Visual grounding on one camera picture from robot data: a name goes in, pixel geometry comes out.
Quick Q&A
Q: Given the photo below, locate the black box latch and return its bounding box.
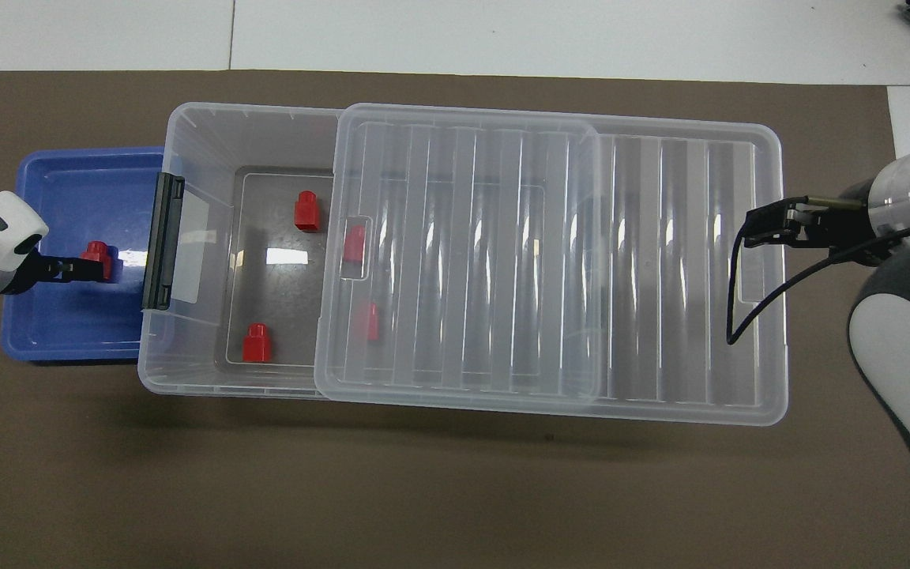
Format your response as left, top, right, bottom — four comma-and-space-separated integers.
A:
142, 173, 186, 311

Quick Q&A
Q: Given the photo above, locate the blue plastic tray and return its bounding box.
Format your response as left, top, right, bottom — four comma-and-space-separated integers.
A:
0, 146, 169, 365

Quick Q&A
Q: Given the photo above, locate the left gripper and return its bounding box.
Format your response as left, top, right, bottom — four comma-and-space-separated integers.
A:
16, 250, 62, 293

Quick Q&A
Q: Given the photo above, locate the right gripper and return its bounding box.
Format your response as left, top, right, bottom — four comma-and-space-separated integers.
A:
817, 180, 895, 266

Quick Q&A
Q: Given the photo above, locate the clear plastic storage box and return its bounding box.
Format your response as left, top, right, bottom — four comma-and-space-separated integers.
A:
137, 101, 605, 406

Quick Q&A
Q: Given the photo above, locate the clear plastic box lid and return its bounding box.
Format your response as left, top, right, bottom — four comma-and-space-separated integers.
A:
313, 101, 791, 428

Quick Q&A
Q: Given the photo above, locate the black cable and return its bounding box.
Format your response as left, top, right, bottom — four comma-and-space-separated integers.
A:
727, 195, 910, 346

